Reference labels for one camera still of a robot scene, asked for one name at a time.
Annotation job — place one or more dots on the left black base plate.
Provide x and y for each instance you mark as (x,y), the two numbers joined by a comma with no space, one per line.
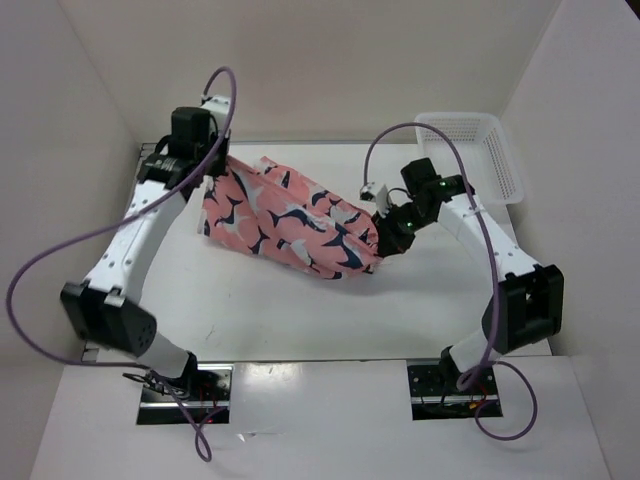
(208,404)

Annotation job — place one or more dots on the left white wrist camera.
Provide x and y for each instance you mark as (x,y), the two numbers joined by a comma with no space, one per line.
(218,106)

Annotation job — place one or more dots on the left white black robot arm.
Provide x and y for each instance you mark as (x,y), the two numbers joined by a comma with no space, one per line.
(104,308)

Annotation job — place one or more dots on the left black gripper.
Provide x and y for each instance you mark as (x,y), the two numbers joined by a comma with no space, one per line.
(219,168)

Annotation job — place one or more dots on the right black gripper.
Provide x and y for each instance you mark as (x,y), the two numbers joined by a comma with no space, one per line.
(391,242)

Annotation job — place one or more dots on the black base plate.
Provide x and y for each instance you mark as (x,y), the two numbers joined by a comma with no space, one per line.
(208,404)
(433,399)

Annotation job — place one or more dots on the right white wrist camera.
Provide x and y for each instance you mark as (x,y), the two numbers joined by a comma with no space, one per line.
(375,193)

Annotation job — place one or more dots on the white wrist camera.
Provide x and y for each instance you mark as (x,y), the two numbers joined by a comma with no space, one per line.
(218,106)
(375,193)

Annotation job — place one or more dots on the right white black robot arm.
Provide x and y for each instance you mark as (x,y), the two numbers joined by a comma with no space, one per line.
(527,297)

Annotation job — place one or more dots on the white plastic mesh basket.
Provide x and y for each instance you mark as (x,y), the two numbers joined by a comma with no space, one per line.
(485,152)

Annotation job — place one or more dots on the pink shark print shorts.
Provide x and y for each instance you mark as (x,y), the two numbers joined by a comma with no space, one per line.
(274,211)

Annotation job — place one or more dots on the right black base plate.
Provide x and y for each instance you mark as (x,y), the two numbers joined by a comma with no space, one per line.
(433,399)

